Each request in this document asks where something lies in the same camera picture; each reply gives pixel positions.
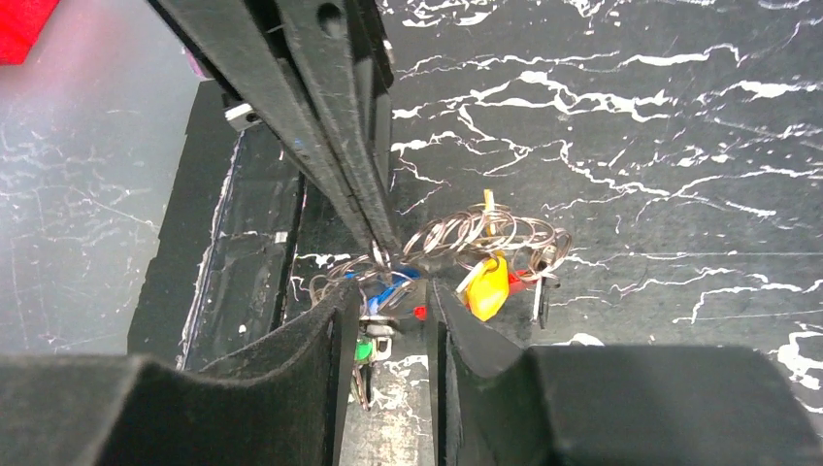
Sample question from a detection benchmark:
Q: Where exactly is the keyring with coloured key tags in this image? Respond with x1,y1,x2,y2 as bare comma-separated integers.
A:
308,189,573,410

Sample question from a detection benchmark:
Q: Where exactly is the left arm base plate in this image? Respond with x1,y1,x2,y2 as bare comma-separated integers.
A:
221,93,262,133

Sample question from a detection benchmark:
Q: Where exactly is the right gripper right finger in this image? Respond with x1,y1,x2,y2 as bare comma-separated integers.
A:
426,282,822,465

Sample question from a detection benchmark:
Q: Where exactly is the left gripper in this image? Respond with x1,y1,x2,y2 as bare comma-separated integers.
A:
152,0,401,253

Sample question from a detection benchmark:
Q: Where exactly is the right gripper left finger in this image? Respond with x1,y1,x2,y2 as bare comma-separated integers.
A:
1,283,361,465

